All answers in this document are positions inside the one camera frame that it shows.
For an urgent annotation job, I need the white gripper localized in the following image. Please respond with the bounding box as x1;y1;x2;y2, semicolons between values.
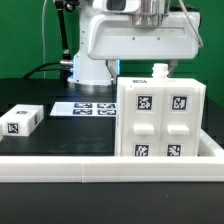
87;12;199;84

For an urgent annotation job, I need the white cabinet body box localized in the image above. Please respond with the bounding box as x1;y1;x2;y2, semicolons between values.
115;63;206;156

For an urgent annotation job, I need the white cabinet door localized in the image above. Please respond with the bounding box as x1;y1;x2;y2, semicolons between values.
121;86;163;157
159;86;205;157

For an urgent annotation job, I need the white cabinet top block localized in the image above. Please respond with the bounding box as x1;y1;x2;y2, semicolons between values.
0;104;44;137

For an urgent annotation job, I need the white L-shaped fence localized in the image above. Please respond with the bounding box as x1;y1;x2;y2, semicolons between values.
0;132;224;183

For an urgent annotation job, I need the black cable bundle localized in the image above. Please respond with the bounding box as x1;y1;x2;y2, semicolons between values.
22;60;74;80

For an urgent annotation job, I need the black camera pole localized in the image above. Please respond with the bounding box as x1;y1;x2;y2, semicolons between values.
54;0;80;60

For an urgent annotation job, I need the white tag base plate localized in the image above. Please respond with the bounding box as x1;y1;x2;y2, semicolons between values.
50;102;116;117

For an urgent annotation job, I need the grey thin cable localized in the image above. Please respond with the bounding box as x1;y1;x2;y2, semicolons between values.
41;0;48;80

